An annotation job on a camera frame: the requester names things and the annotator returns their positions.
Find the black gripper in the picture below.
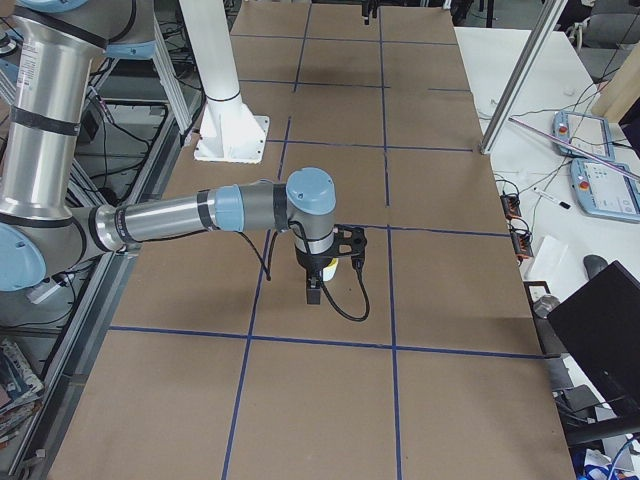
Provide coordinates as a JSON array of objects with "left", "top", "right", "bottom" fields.
[{"left": 294, "top": 247, "right": 333, "bottom": 305}]

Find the yellow paper cup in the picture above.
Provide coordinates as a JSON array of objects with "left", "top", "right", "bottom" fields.
[{"left": 322, "top": 258, "right": 339, "bottom": 282}]

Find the steel tumbler cup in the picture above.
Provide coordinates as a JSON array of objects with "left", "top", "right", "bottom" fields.
[{"left": 532, "top": 294, "right": 560, "bottom": 319}]

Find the brown paper table cover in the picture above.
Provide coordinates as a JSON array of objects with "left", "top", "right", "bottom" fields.
[{"left": 49, "top": 2, "right": 573, "bottom": 479}]

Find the black orange connector block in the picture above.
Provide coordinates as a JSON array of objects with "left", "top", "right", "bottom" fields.
[
  {"left": 509, "top": 226, "right": 534, "bottom": 261},
  {"left": 500, "top": 193, "right": 521, "bottom": 220}
]

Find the black marker pen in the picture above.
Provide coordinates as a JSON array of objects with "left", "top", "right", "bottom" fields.
[{"left": 533, "top": 187, "right": 571, "bottom": 210}]

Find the teach pendant far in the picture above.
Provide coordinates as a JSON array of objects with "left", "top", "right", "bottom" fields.
[{"left": 553, "top": 110, "right": 615, "bottom": 161}]

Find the teach pendant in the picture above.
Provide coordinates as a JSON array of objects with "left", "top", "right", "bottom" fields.
[
  {"left": 570, "top": 158, "right": 639, "bottom": 223},
  {"left": 553, "top": 110, "right": 615, "bottom": 161}
]

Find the black computer mouse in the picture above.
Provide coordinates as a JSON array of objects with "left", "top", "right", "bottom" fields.
[{"left": 583, "top": 254, "right": 611, "bottom": 280}]

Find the computer monitor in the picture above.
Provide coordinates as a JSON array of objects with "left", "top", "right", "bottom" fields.
[{"left": 548, "top": 261, "right": 639, "bottom": 416}]

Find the teach pendant near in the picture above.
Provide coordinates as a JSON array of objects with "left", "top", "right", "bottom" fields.
[{"left": 570, "top": 158, "right": 639, "bottom": 223}]

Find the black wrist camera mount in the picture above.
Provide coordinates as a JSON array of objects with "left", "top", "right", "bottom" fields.
[{"left": 330, "top": 225, "right": 367, "bottom": 262}]

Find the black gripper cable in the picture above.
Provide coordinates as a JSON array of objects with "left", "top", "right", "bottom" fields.
[{"left": 239, "top": 219, "right": 371, "bottom": 322}]

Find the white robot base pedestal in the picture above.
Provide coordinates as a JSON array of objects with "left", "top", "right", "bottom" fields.
[{"left": 180, "top": 0, "right": 270, "bottom": 164}]

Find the aluminium frame post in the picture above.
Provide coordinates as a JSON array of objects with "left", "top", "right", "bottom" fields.
[{"left": 479, "top": 0, "right": 567, "bottom": 154}]

